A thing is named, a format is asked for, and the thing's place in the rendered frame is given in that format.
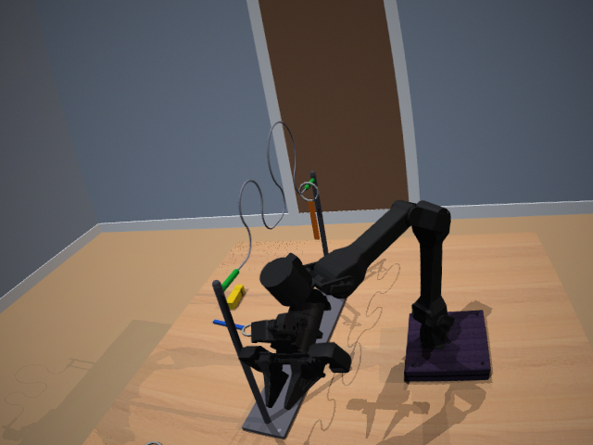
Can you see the grey loop with blue handle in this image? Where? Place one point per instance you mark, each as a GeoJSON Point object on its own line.
{"type": "Point", "coordinates": [238, 326]}

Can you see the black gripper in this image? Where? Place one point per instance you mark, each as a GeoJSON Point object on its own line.
{"type": "Point", "coordinates": [307, 363]}

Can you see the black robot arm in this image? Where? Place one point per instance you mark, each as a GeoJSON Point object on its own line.
{"type": "Point", "coordinates": [340, 272]}

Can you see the orange rectangular handle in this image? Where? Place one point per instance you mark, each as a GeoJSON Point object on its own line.
{"type": "Point", "coordinates": [312, 211]}

